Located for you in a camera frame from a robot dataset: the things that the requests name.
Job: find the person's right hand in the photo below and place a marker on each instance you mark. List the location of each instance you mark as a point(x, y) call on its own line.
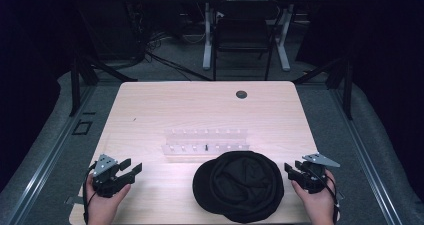
point(316, 203)

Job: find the grey round table grommet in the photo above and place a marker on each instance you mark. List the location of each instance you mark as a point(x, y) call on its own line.
point(241, 94)

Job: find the person's left hand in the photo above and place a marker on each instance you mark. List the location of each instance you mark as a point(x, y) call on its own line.
point(103, 206)

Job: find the black chair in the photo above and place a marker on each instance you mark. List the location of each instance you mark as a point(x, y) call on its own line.
point(243, 35)

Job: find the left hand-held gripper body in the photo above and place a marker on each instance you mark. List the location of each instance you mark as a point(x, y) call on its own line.
point(106, 180)

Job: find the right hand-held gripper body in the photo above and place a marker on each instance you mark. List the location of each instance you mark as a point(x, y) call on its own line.
point(313, 178)

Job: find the clear acrylic rack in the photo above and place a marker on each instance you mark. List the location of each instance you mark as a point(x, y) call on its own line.
point(205, 141)

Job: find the black metal stand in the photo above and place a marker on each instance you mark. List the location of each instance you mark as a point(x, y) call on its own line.
point(76, 85)
point(347, 85)

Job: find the black fabric cap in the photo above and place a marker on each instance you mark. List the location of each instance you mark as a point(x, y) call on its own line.
point(238, 186)

